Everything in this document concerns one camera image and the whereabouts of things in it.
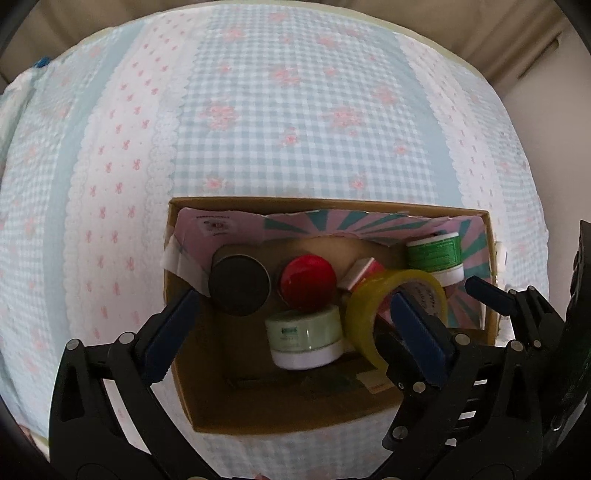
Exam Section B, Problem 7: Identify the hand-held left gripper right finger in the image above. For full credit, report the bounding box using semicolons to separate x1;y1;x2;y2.
390;291;544;480

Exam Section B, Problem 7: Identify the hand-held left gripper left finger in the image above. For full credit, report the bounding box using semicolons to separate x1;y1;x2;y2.
48;289;201;480

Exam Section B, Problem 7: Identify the green label white jar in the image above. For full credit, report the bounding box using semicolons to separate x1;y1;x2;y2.
406;232;465;287

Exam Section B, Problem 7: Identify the checked floral bed sheet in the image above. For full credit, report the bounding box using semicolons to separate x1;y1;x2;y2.
0;0;551;480

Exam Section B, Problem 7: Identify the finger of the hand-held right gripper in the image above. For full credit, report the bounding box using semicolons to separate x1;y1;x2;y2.
374;323;463;453
464;275;570;357

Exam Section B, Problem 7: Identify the pale green cream jar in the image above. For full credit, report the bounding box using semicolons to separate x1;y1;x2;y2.
264;304;345;372

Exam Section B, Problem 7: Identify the cardboard box with pink lining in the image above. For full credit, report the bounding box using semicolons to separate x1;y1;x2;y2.
161;196;508;436

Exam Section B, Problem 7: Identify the small white pink box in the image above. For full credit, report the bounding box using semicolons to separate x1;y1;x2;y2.
337;258;387;294

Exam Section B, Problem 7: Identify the yellow tape roll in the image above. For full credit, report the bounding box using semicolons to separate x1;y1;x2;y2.
345;268;449;373

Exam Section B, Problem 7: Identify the red lid jar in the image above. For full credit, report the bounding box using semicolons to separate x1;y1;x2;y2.
279;253;338;313

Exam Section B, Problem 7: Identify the black lid jar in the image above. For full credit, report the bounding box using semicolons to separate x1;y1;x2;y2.
207;249;271;317

